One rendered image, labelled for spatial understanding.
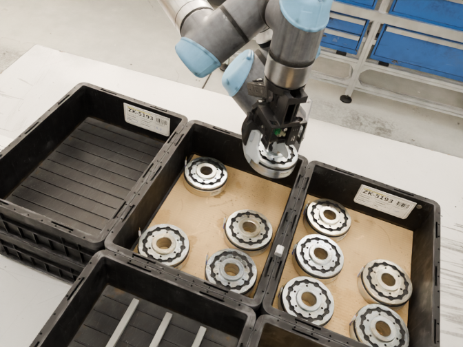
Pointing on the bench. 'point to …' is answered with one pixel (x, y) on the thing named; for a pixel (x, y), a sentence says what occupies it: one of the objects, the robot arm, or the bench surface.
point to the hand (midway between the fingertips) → (259, 153)
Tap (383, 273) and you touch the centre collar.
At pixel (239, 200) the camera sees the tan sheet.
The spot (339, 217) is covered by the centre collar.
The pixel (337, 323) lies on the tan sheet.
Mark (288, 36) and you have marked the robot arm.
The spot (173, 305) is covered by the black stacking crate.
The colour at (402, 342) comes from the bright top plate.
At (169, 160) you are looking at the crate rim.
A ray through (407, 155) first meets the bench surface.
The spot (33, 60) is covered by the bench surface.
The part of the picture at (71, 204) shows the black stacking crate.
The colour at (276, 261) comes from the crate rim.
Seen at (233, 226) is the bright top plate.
